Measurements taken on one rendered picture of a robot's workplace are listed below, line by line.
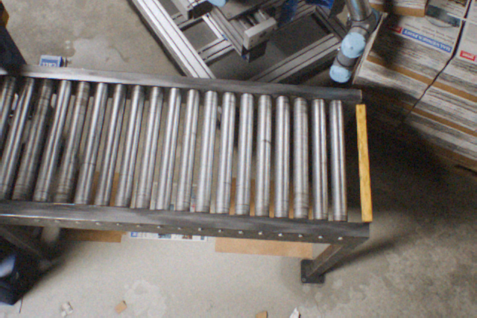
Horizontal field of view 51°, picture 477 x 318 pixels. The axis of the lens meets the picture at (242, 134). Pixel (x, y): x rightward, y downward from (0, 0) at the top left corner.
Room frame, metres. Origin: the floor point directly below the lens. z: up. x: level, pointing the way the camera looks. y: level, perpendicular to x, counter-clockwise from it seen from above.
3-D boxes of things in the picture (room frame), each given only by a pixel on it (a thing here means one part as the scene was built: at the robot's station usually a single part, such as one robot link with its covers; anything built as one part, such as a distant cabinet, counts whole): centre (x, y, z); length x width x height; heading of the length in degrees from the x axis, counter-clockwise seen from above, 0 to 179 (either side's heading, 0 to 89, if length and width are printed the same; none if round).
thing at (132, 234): (0.64, 0.28, 0.00); 0.37 x 0.29 x 0.01; 96
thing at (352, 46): (1.07, -0.33, 0.94); 0.11 x 0.08 x 0.11; 161
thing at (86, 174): (0.62, 0.50, 0.77); 0.47 x 0.05 x 0.05; 6
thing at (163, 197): (0.65, 0.24, 0.77); 0.47 x 0.05 x 0.05; 6
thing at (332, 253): (0.47, -0.43, 0.34); 0.06 x 0.06 x 0.68; 6
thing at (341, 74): (1.05, -0.32, 0.85); 0.11 x 0.08 x 0.09; 166
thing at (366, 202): (0.71, -0.43, 0.81); 0.43 x 0.03 x 0.02; 6
